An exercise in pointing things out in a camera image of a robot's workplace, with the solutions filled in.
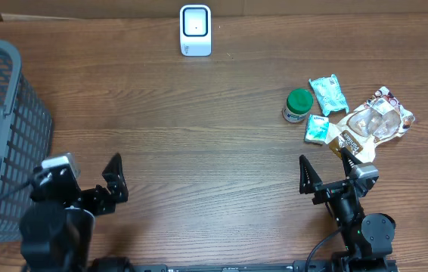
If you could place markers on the beige brown snack pouch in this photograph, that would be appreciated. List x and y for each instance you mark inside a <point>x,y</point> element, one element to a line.
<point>378,120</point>

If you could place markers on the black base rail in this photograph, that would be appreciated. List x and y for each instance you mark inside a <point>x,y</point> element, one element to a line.
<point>229,268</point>

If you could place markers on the grey plastic basket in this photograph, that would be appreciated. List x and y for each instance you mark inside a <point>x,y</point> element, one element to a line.
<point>26,129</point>

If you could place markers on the teal snack packet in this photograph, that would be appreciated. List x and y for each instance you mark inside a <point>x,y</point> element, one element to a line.
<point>329,95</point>

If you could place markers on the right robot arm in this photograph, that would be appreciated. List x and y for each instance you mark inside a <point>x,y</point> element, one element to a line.
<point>367,238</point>

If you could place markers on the small teal tissue pack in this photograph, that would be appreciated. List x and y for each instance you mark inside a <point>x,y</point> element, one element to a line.
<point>316,129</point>

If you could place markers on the green lid white jar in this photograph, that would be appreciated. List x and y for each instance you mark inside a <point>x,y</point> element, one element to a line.
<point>297,105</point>

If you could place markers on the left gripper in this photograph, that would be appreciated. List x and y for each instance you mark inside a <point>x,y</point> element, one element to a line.
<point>114,183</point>

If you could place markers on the white barcode scanner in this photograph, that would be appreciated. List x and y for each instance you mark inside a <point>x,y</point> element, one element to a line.
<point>195,29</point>

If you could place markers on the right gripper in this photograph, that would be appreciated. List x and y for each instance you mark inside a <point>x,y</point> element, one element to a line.
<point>310,179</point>

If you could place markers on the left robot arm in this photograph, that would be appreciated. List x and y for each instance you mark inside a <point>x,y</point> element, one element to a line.
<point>56,231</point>

